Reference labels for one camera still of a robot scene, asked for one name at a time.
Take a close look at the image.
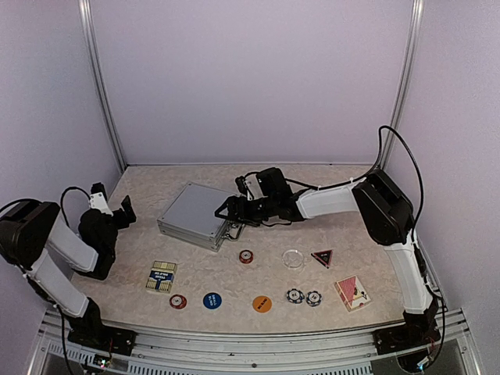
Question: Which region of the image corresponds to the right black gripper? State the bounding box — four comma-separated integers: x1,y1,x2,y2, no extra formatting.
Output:
214,195,277,227

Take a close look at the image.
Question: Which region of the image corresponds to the aluminium poker chip case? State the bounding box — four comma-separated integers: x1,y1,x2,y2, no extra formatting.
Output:
157,182,245,252

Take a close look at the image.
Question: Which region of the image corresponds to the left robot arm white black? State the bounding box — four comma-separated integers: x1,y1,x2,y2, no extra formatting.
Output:
1,191,137,348

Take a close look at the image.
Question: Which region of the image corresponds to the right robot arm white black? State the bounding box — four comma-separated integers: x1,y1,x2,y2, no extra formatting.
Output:
214,162,445,351

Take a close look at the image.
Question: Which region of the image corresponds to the red poker chip stack centre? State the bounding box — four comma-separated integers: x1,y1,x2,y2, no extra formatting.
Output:
239,250,254,264

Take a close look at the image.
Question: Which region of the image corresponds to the blue playing card box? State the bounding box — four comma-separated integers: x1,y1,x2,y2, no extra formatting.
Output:
145,261,177,294

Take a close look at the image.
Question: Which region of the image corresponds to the clear round dealer button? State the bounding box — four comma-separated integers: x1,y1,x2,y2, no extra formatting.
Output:
281,249,304,270

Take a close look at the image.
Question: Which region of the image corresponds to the blue small blind button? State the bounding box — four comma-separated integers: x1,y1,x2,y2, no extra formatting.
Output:
203,292,222,309

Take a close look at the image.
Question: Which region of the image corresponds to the orange big blind button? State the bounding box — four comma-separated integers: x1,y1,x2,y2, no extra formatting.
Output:
252,295,273,313

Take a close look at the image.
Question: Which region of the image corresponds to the red poker chip front left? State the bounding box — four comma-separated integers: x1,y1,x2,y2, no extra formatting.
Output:
170,294,188,309

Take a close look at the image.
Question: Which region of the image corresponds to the black pink triangular button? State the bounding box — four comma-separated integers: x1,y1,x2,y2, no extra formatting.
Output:
311,249,333,269

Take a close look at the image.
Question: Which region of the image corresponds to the blue white poker chip stack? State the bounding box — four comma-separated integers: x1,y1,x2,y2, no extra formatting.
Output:
286,288,305,304

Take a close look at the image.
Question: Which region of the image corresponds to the red playing card deck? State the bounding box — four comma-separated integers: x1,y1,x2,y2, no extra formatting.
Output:
334,275,371,312

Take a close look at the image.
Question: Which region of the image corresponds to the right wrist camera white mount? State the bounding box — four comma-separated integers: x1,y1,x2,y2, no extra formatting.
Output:
235,172,263,201

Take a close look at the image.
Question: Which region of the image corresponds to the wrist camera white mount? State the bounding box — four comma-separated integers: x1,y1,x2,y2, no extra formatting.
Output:
89,182,113,216
235,172,263,201

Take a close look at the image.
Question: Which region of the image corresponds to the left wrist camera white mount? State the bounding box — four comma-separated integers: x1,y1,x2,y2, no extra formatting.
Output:
89,182,113,216

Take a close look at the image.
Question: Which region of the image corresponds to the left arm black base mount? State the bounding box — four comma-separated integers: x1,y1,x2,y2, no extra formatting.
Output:
67,317,137,356

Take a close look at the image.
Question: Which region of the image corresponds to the aluminium front rail frame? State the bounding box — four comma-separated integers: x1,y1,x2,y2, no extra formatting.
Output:
25,309,487,374

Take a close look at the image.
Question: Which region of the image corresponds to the left aluminium corner post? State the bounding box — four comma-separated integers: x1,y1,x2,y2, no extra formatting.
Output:
78,0,127,173

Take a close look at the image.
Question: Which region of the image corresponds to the aluminium corner post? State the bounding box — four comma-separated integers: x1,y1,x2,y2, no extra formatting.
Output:
377,0,425,171
78,0,127,173

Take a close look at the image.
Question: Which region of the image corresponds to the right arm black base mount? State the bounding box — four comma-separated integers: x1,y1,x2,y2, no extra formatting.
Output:
373,323,429,355

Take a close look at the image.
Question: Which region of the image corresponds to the right aluminium corner post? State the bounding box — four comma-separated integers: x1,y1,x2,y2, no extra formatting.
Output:
377,0,425,171

